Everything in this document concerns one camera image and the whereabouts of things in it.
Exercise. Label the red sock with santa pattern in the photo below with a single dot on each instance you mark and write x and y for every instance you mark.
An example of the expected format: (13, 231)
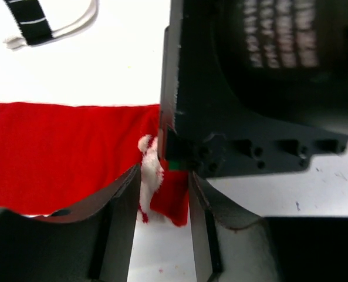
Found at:
(52, 156)

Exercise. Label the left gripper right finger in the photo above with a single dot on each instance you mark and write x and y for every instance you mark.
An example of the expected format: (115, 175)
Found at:
(231, 243)

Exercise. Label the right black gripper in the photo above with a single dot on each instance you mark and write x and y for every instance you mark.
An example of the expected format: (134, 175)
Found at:
(260, 87)

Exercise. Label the black white striped sock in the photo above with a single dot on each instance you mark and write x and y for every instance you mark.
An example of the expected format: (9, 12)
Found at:
(34, 25)

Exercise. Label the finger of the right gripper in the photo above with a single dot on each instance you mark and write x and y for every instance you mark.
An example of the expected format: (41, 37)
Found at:
(169, 81)

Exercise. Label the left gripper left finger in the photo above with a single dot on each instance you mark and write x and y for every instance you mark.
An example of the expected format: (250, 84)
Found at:
(87, 241)

